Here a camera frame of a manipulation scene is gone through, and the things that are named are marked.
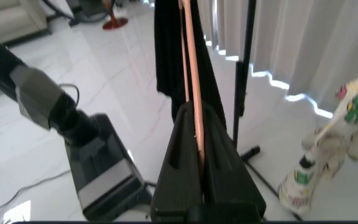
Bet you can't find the pink clothes hanger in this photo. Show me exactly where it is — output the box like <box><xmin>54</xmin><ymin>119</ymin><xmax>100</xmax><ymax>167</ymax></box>
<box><xmin>178</xmin><ymin>0</ymin><xmax>205</xmax><ymax>175</ymax></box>

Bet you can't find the cream sofa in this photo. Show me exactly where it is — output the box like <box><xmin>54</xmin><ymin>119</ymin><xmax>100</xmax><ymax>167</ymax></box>
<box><xmin>0</xmin><ymin>0</ymin><xmax>50</xmax><ymax>44</ymax></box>

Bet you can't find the red round object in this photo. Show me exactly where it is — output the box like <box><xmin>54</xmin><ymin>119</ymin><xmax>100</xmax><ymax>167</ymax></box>
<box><xmin>102</xmin><ymin>0</ymin><xmax>129</xmax><ymax>31</ymax></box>

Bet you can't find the white curtain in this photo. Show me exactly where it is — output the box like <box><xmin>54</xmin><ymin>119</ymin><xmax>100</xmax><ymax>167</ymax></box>
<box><xmin>197</xmin><ymin>0</ymin><xmax>358</xmax><ymax>113</ymax></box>

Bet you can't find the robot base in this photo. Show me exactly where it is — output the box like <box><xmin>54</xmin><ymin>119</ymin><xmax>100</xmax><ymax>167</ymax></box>
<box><xmin>64</xmin><ymin>113</ymin><xmax>154</xmax><ymax>222</ymax></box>

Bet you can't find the black clothes rack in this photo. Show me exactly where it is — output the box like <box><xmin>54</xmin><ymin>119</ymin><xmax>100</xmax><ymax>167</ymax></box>
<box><xmin>232</xmin><ymin>0</ymin><xmax>304</xmax><ymax>222</ymax></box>

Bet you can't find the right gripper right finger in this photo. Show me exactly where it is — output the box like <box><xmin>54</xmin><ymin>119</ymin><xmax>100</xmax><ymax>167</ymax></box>
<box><xmin>201</xmin><ymin>103</ymin><xmax>267</xmax><ymax>222</ymax></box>

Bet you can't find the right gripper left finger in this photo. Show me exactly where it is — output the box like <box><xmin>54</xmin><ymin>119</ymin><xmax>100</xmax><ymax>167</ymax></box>
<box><xmin>150</xmin><ymin>101</ymin><xmax>204</xmax><ymax>222</ymax></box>

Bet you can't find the black cable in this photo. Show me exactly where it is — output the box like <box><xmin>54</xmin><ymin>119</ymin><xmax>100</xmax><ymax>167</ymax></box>
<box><xmin>0</xmin><ymin>169</ymin><xmax>73</xmax><ymax>224</ymax></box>

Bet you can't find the black garment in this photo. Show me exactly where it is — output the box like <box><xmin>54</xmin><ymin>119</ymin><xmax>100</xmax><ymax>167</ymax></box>
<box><xmin>154</xmin><ymin>0</ymin><xmax>227</xmax><ymax>130</ymax></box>

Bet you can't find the cream printed garment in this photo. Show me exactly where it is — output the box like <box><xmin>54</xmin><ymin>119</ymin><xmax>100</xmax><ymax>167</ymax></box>
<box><xmin>277</xmin><ymin>65</ymin><xmax>358</xmax><ymax>215</ymax></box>

